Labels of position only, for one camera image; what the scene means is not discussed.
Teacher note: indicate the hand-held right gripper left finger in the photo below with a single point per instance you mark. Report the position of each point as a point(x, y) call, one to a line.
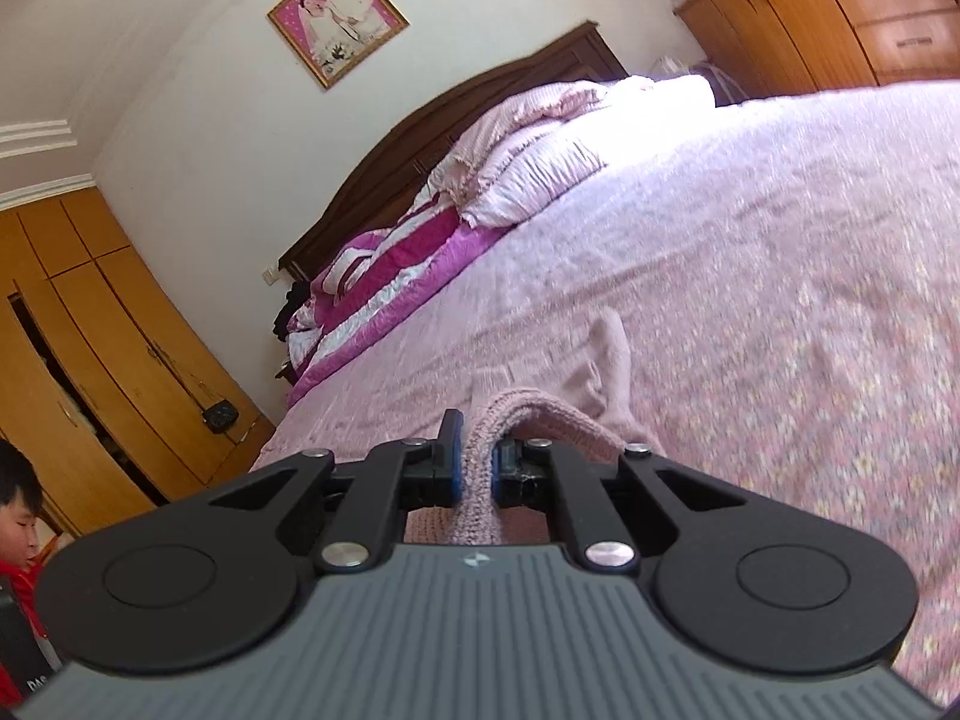
point(452, 465)

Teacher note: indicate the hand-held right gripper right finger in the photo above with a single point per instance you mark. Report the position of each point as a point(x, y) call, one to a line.
point(498, 476)

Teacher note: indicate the pink knit cardigan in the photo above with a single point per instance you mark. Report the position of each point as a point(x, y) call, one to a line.
point(525, 420)

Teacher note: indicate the dark clothes pile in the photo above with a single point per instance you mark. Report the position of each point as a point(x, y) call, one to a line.
point(289, 311)

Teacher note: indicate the magenta and white blanket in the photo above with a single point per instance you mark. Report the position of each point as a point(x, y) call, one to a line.
point(390, 277)

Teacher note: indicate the wooden wardrobe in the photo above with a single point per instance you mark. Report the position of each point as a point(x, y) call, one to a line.
point(97, 330)

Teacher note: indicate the dark wooden headboard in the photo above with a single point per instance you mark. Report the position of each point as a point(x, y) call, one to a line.
point(420, 142)

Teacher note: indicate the pink ruffled duvet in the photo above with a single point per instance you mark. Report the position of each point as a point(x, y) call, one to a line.
point(510, 116)

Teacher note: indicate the wooden dresser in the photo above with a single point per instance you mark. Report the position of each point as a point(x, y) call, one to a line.
point(825, 15)

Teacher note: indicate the wall outlet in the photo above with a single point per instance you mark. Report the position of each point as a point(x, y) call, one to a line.
point(269, 275)

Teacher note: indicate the framed wall photo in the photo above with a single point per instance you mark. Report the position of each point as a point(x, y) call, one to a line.
point(337, 15)

